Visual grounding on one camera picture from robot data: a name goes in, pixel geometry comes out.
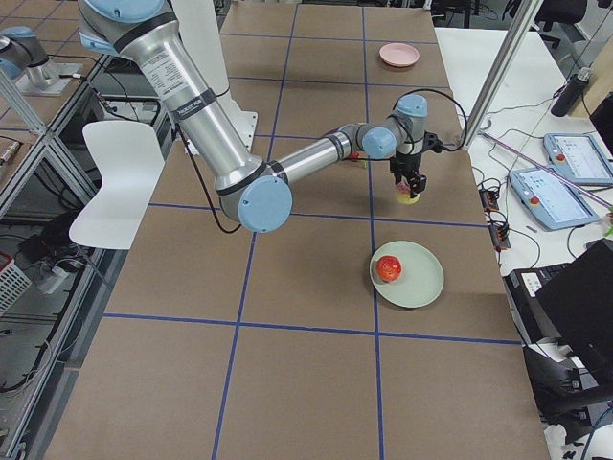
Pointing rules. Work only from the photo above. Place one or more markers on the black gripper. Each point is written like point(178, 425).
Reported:
point(405, 165)

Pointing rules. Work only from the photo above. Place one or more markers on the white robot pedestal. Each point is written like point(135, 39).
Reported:
point(199, 33)

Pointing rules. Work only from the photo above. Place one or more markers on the pink plate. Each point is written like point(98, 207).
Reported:
point(399, 55)

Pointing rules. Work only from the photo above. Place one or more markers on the near teach pendant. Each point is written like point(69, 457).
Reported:
point(553, 204)

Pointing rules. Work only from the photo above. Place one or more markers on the aluminium frame post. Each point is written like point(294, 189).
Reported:
point(510, 45)

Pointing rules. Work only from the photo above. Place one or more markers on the teach pendant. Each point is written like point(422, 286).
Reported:
point(553, 204)
point(578, 158)

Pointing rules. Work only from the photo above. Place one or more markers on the green plate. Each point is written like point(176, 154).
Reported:
point(419, 280)

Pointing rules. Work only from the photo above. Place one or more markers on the pink yellow peach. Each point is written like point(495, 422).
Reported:
point(405, 196)

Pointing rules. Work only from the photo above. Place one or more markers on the white chair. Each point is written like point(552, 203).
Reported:
point(129, 159)

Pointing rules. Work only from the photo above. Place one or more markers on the far teach pendant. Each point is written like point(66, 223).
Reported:
point(578, 158)

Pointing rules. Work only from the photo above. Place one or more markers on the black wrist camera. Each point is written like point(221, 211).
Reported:
point(435, 143)

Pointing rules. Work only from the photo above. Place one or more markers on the red pomegranate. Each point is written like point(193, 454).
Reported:
point(388, 268)

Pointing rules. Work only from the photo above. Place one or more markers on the black water bottle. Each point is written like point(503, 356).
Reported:
point(571, 92)

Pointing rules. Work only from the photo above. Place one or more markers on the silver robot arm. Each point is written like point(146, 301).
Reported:
point(176, 54)
point(24, 60)

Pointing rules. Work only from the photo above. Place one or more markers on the black office chair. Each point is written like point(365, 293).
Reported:
point(565, 317)

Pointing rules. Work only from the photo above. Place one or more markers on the white wire basket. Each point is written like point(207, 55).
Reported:
point(14, 282)

